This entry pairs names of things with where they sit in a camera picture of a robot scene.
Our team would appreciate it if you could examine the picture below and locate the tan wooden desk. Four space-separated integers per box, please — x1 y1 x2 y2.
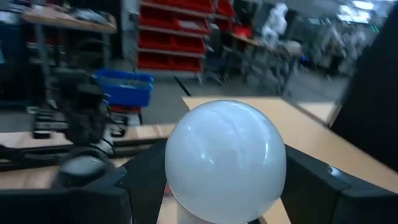
182 96 398 194

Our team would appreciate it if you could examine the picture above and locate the blue plastic bin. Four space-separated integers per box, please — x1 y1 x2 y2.
93 68 155 108

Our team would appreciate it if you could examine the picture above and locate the black aluminium table frame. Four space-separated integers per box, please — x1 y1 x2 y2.
0 138 169 172

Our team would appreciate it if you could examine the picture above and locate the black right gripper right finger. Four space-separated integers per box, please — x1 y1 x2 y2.
279 145 398 224

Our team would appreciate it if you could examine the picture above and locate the black partition panel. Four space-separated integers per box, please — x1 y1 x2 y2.
329 4 398 172

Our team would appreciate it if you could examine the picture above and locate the white humanoid robot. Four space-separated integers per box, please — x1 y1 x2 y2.
260 2 290 48

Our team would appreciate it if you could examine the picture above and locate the white frosted lightbulb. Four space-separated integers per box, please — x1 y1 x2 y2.
164 99 287 224

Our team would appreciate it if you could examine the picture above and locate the red shelf rack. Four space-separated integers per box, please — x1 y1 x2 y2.
136 0 237 78

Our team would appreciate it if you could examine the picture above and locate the wooden workbench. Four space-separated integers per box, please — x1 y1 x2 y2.
21 4 118 82

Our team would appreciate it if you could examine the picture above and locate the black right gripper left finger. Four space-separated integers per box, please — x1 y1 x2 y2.
0 139 168 224

